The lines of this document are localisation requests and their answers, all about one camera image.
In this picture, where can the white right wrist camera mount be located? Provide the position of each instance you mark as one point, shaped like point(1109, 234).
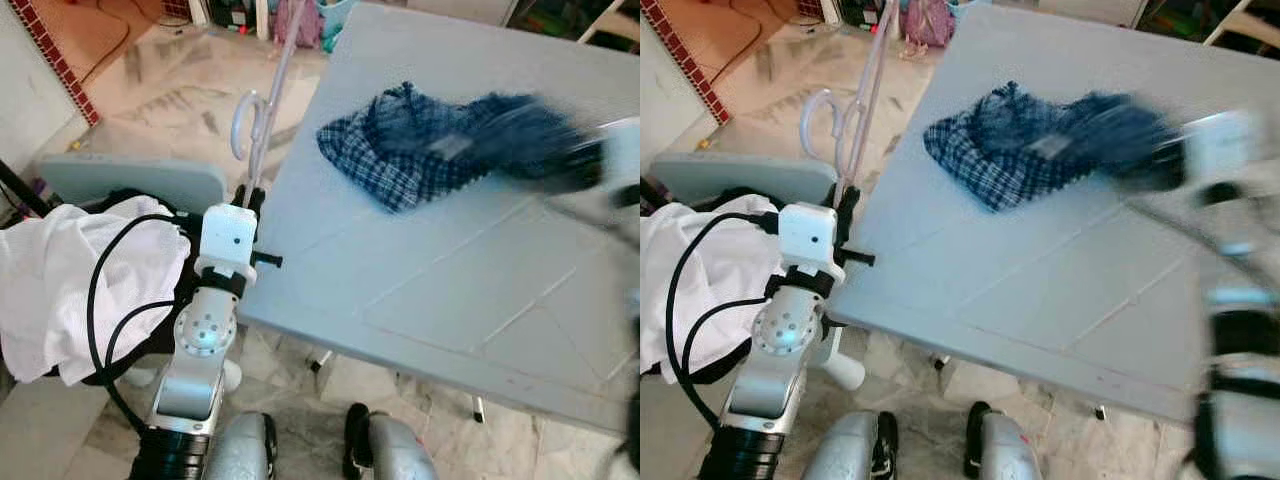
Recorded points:
point(1220, 145)
point(622, 150)

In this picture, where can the pale translucent plastic hanger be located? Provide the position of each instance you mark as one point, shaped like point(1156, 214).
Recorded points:
point(807, 125)
point(236, 125)

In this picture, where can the silver robot right leg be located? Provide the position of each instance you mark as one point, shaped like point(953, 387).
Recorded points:
point(1005, 455)
point(400, 455)

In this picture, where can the silver robot leg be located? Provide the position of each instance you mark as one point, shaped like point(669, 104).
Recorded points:
point(1005, 455)
point(400, 455)
point(235, 455)
point(845, 455)

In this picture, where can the white garment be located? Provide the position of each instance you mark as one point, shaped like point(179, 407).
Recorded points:
point(60, 290)
point(690, 290)

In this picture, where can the dark blue plaid shirt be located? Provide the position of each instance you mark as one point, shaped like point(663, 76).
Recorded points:
point(420, 160)
point(1020, 160)

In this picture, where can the silver robot left leg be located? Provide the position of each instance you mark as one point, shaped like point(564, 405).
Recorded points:
point(845, 455)
point(235, 455)

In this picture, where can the purple bag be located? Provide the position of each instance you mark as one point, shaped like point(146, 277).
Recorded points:
point(930, 22)
point(297, 25)

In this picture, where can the grey folding table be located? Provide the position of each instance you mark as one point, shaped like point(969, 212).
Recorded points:
point(450, 260)
point(1050, 260)

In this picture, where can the white storage shelf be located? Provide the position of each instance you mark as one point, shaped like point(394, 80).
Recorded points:
point(830, 10)
point(200, 10)

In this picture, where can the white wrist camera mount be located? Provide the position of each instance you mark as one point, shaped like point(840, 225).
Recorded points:
point(225, 235)
point(808, 235)
point(1220, 145)
point(622, 150)

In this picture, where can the silver left arm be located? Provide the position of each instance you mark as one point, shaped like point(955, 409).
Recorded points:
point(205, 325)
point(785, 325)

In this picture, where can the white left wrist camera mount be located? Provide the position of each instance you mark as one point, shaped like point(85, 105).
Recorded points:
point(225, 235)
point(808, 235)

